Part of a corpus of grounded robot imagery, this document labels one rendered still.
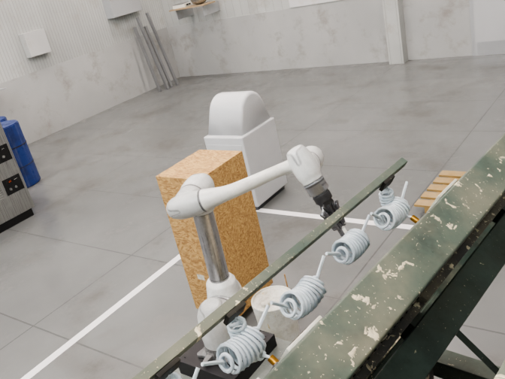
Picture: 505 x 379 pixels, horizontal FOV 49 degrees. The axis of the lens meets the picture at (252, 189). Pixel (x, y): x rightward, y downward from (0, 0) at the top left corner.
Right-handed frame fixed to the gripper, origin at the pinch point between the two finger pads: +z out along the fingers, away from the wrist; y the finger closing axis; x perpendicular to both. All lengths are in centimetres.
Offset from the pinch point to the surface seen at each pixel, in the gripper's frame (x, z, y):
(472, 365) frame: -16, 75, 9
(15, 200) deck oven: 557, -128, 168
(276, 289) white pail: 141, 52, 86
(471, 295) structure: -69, 6, -59
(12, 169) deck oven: 541, -163, 180
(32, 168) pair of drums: 666, -170, 275
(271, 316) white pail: 134, 60, 62
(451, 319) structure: -67, 5, -70
